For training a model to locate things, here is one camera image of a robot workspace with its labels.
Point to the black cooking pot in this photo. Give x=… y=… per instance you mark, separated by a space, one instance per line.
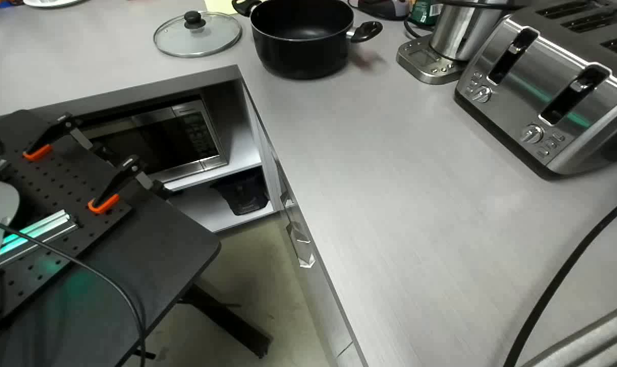
x=299 y=56

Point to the built-in microwave oven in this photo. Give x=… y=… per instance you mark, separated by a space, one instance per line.
x=163 y=141

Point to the silver four-slot toaster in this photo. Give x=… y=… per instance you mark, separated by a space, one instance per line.
x=523 y=103

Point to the stainless steel electric kettle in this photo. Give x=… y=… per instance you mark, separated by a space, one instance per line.
x=458 y=32

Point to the pale yellow cloth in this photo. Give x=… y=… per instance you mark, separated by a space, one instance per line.
x=217 y=5

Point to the aluminium profile rail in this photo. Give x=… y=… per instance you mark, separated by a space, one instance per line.
x=43 y=230

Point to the round glass lid black knob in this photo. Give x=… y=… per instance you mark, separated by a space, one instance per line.
x=217 y=42

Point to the black table leg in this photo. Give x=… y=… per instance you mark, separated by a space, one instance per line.
x=229 y=320

